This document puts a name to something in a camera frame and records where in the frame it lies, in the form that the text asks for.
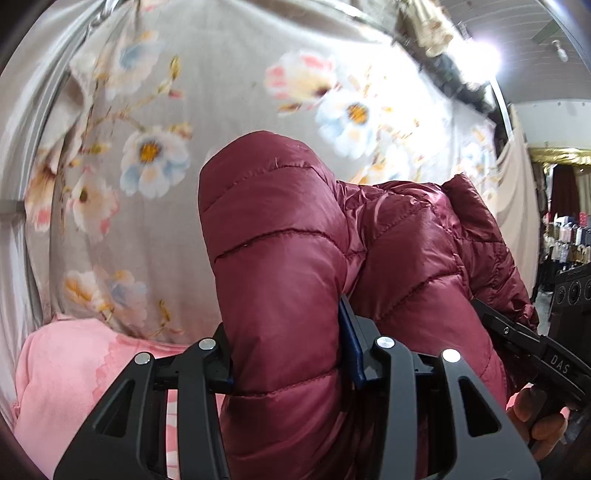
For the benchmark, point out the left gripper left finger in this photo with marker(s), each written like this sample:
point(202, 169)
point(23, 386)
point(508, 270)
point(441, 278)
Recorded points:
point(124, 436)

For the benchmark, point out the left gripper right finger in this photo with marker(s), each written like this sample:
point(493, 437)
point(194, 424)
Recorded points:
point(432, 416)

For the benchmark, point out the maroon puffer jacket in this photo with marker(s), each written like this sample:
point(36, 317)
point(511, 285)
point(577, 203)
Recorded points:
point(286, 240)

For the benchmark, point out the hanging clothes rack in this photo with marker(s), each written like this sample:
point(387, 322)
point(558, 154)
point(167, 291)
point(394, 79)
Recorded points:
point(562, 182)

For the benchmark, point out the person right hand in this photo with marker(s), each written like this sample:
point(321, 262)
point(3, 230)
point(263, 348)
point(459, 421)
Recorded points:
point(525, 411)

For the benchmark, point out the pink printed blanket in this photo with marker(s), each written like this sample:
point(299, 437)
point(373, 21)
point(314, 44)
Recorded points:
point(63, 370)

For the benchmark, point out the beige curtain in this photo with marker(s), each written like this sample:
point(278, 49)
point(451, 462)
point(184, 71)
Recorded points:
point(517, 212)

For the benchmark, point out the grey floral bedsheet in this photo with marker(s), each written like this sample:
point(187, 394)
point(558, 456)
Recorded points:
point(109, 136)

